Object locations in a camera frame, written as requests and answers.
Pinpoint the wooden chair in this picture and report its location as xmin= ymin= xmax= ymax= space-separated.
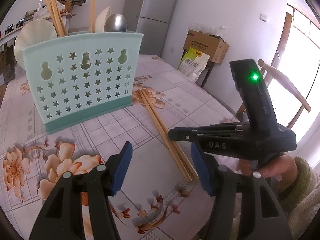
xmin=235 ymin=59 xmax=312 ymax=128

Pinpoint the metal ladle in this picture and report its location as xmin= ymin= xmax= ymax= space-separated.
xmin=104 ymin=14 xmax=128 ymax=33

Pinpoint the person's right hand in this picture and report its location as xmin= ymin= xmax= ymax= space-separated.
xmin=236 ymin=154 xmax=298 ymax=180

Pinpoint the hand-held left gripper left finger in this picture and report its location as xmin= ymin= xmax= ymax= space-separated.
xmin=29 ymin=141 xmax=133 ymax=240

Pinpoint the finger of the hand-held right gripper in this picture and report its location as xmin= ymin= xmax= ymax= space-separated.
xmin=168 ymin=121 xmax=250 ymax=142

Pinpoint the teal star-pattern utensil holder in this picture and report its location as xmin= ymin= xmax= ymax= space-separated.
xmin=22 ymin=31 xmax=145 ymax=133

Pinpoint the crumpled brown packaging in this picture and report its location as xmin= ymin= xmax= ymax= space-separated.
xmin=55 ymin=0 xmax=85 ymax=13

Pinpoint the wooden chopstick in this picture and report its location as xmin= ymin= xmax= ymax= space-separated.
xmin=44 ymin=0 xmax=63 ymax=37
xmin=139 ymin=91 xmax=193 ymax=182
xmin=142 ymin=90 xmax=200 ymax=180
xmin=51 ymin=0 xmax=68 ymax=37
xmin=89 ymin=0 xmax=97 ymax=33

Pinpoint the clear plastic bag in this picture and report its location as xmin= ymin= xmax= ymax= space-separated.
xmin=189 ymin=24 xmax=229 ymax=40

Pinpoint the grey refrigerator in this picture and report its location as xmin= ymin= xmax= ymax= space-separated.
xmin=136 ymin=0 xmax=182 ymax=58

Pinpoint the person's right forearm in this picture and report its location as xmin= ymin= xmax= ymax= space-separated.
xmin=232 ymin=156 xmax=313 ymax=240

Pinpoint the yellow-green rice bag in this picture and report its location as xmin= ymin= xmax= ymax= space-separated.
xmin=177 ymin=47 xmax=210 ymax=82

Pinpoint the window with brown frame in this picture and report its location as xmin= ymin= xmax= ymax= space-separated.
xmin=275 ymin=4 xmax=320 ymax=140

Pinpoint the white plastic soup spoon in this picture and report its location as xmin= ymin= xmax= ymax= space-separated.
xmin=94 ymin=6 xmax=112 ymax=33

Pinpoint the large printed cardboard box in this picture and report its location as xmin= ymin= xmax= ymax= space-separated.
xmin=183 ymin=29 xmax=230 ymax=64

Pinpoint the white plastic rice paddle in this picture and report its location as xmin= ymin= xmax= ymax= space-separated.
xmin=14 ymin=20 xmax=58 ymax=69

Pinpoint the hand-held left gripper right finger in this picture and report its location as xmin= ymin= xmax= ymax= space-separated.
xmin=190 ymin=142 xmax=293 ymax=240

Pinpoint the dark wooden stool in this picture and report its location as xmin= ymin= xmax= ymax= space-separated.
xmin=195 ymin=61 xmax=215 ymax=89

